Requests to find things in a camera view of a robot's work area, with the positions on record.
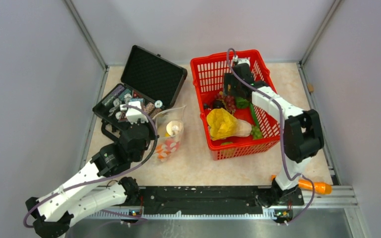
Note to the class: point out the green bell pepper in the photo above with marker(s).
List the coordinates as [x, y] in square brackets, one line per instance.
[241, 103]

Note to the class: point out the green grape bunch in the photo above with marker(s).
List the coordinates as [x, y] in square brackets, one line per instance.
[256, 133]

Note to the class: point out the purple grape bunch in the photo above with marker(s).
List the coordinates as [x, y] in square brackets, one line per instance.
[229, 102]

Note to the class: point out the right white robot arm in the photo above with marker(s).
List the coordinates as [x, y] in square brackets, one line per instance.
[300, 131]

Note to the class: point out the white mushroom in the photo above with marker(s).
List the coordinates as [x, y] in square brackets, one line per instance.
[174, 127]

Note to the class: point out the clear zip top bag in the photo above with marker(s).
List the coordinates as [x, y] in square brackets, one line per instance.
[165, 117]

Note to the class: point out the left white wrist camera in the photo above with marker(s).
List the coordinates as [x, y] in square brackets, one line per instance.
[134, 112]

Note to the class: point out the orange handled tool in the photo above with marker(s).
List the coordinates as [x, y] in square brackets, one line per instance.
[320, 187]

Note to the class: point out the napa cabbage toy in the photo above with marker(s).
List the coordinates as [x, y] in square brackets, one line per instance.
[222, 125]

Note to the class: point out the orange fruit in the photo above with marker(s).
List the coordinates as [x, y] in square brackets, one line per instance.
[165, 149]

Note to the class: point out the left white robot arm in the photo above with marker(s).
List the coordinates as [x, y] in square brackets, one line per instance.
[101, 183]

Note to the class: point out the black poker chip case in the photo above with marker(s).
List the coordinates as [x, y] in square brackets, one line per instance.
[146, 75]

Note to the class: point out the red plastic basket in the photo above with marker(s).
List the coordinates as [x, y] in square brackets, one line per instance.
[208, 79]

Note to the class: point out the dark plum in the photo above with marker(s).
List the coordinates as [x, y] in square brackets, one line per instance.
[217, 104]

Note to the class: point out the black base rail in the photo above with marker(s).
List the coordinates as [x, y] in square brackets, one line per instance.
[218, 201]

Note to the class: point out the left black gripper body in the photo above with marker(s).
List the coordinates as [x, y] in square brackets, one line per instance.
[152, 135]

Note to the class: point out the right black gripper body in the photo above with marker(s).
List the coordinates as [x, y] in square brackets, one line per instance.
[229, 79]

